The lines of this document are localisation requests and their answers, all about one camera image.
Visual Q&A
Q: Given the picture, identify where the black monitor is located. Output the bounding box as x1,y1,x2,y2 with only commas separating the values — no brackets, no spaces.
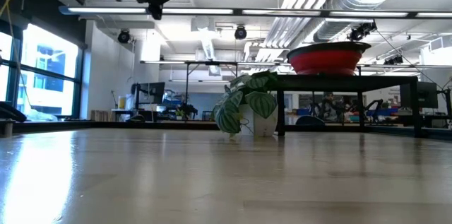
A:
136,81,166,110
400,81,439,109

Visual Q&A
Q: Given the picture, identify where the window with dark frame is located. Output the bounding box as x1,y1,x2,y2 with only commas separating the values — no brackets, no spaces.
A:
0,22,84,119

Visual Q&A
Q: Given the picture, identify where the black ceiling spotlight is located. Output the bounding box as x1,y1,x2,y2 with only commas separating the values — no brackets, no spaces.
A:
383,54,405,66
117,28,131,44
234,25,248,40
347,20,378,42

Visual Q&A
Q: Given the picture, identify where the light wooden crate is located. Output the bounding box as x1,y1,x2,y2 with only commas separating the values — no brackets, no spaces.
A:
90,110,113,122

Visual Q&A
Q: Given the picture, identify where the person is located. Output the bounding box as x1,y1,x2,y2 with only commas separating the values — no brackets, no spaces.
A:
319,92,345,122

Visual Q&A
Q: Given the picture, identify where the green artificial potted plant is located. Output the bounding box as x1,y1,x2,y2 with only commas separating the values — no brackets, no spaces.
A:
210,70,280,138

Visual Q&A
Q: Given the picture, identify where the black metal gantry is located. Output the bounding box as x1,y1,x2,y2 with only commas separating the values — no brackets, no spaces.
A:
141,60,239,112

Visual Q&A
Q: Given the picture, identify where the black perforated metal shelf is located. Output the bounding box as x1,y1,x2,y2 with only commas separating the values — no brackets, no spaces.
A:
270,74,423,138

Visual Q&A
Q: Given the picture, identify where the red grey collapsible bowl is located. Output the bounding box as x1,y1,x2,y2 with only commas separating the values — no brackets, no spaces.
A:
286,41,372,76

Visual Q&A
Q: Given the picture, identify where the dark office chair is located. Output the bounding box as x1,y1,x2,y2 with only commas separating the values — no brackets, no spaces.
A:
295,114,325,126

